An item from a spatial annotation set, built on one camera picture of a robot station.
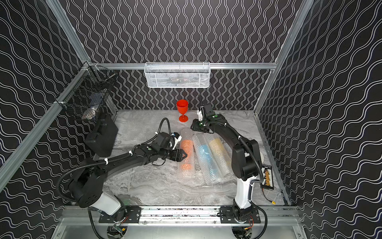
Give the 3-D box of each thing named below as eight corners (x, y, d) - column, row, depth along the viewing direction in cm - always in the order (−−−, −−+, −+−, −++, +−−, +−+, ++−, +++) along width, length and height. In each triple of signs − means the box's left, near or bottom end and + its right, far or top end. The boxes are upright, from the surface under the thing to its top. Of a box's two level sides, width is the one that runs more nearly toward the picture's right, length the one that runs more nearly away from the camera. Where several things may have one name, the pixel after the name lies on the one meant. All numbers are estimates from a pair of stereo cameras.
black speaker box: (100, 158, 96) (83, 142, 81) (111, 131, 110) (99, 113, 95) (110, 158, 96) (96, 142, 81) (121, 131, 110) (110, 113, 95)
